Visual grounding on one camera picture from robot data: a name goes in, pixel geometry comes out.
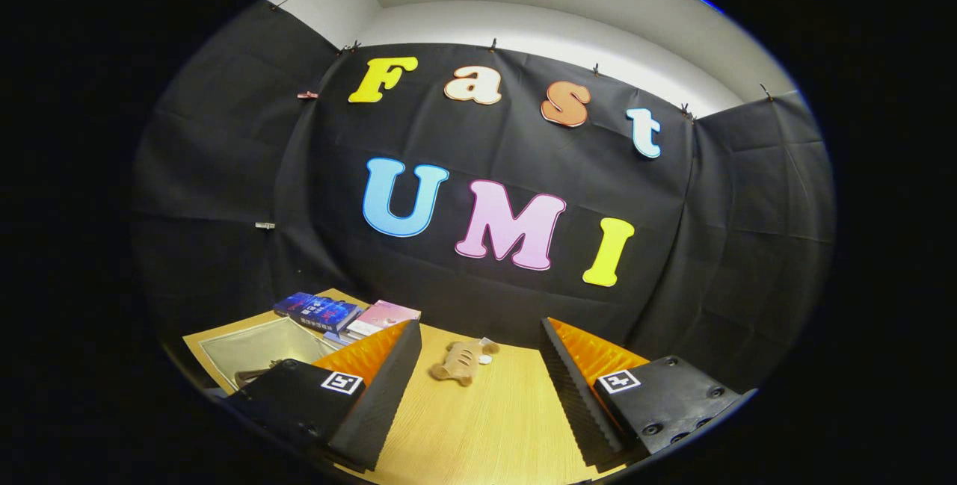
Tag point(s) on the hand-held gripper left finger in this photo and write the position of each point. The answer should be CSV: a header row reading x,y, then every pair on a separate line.
x,y
377,403

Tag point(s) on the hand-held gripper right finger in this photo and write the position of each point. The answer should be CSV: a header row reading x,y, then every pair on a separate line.
x,y
576,403

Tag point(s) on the brown fuzzy shoe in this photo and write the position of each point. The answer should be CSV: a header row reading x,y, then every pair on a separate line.
x,y
254,377

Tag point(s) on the cream fabric storage box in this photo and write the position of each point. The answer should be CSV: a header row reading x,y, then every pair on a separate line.
x,y
262,347

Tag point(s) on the pale blue cover book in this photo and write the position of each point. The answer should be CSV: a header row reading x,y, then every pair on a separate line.
x,y
334,336

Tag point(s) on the pink cover book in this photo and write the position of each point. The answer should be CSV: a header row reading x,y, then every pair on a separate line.
x,y
381,317

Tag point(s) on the brown bread-shaped plush toy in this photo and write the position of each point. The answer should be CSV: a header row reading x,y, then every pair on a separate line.
x,y
463,359

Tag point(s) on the dark blue book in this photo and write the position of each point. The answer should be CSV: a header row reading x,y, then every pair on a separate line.
x,y
318,309

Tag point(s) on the black backdrop cloth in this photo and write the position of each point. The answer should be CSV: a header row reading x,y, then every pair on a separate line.
x,y
508,141

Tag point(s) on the pink clothespin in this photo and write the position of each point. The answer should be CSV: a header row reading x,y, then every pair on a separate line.
x,y
307,95

